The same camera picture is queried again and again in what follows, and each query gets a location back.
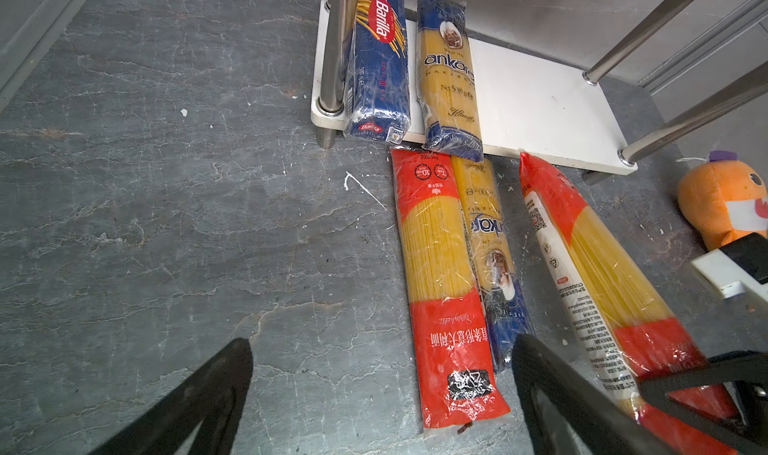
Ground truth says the red yellow spaghetti bag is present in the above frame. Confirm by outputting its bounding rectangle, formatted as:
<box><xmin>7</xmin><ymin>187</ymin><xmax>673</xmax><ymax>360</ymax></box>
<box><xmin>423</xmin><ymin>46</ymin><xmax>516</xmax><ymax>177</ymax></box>
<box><xmin>390</xmin><ymin>148</ymin><xmax>509</xmax><ymax>431</ymax></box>

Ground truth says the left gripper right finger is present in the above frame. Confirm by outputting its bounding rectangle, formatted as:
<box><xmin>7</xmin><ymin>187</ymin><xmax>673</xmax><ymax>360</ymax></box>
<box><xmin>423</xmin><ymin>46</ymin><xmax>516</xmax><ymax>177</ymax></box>
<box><xmin>512</xmin><ymin>334</ymin><xmax>674</xmax><ymax>454</ymax></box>

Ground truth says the red spaghetti bag right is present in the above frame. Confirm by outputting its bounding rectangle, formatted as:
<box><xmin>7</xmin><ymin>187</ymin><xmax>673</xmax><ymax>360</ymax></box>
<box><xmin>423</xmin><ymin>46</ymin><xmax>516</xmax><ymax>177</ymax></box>
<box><xmin>520</xmin><ymin>153</ymin><xmax>733</xmax><ymax>454</ymax></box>

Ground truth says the blue tan spaghetti bag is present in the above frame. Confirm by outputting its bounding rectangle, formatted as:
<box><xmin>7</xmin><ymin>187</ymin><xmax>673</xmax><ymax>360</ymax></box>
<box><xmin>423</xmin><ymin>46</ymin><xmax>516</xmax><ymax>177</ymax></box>
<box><xmin>416</xmin><ymin>0</ymin><xmax>483</xmax><ymax>162</ymax></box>

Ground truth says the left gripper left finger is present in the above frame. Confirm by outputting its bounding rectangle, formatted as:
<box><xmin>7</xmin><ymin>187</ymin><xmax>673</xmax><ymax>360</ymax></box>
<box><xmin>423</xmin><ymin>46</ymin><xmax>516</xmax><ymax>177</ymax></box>
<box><xmin>93</xmin><ymin>338</ymin><xmax>253</xmax><ymax>454</ymax></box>

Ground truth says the white two-tier shelf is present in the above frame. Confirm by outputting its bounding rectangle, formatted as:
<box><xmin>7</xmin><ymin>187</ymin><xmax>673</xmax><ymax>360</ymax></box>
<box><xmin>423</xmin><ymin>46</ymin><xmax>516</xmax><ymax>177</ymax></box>
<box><xmin>310</xmin><ymin>0</ymin><xmax>768</xmax><ymax>186</ymax></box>

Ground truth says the dark blue spaghetti bag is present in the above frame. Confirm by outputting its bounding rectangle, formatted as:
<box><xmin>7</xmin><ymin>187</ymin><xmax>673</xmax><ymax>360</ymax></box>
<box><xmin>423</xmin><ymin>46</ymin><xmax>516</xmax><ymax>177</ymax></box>
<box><xmin>451</xmin><ymin>157</ymin><xmax>533</xmax><ymax>373</ymax></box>

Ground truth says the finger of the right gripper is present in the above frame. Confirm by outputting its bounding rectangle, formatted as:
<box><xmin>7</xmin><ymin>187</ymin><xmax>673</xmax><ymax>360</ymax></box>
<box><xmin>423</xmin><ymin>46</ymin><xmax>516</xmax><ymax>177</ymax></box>
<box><xmin>637</xmin><ymin>350</ymin><xmax>768</xmax><ymax>450</ymax></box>

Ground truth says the blue Barilla spaghetti bag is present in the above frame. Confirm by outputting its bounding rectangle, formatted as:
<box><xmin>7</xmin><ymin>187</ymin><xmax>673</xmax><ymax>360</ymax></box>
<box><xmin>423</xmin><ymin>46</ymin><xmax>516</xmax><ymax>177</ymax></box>
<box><xmin>344</xmin><ymin>0</ymin><xmax>411</xmax><ymax>145</ymax></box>

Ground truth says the orange shark plush toy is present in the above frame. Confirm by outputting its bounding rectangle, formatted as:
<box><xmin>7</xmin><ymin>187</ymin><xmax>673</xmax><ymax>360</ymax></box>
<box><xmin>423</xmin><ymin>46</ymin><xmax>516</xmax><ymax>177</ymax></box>
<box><xmin>678</xmin><ymin>150</ymin><xmax>767</xmax><ymax>251</ymax></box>

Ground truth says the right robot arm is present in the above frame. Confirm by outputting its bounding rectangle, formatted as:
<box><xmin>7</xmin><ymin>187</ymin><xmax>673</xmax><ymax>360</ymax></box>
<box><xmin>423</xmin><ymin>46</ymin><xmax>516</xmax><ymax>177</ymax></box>
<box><xmin>639</xmin><ymin>233</ymin><xmax>767</xmax><ymax>454</ymax></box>

